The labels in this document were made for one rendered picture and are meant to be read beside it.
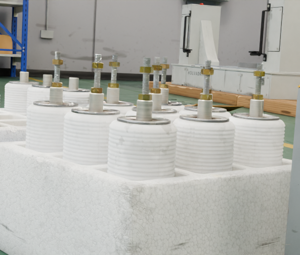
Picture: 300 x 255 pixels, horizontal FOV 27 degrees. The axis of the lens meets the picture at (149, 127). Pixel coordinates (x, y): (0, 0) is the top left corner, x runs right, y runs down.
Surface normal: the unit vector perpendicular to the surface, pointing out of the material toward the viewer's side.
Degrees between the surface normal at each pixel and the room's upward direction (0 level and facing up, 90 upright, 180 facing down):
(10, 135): 90
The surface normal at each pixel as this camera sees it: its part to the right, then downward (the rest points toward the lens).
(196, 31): 0.39, 0.13
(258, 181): 0.63, 0.12
